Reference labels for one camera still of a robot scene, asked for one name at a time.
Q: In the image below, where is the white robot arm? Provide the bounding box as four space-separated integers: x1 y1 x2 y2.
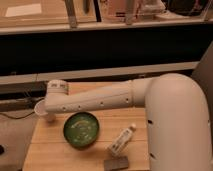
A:
45 73 213 171

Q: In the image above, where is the white tube with cap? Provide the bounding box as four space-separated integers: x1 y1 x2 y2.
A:
108 124 136 157

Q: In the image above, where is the grey sponge block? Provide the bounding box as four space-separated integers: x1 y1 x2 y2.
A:
104 156 129 171

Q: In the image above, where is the grey metal post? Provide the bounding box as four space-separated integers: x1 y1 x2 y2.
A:
65 0 77 28

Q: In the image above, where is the green round bowl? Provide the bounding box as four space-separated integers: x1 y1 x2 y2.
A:
63 112 100 149

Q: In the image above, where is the black cable on floor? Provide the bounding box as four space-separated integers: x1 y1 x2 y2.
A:
0 97 44 121

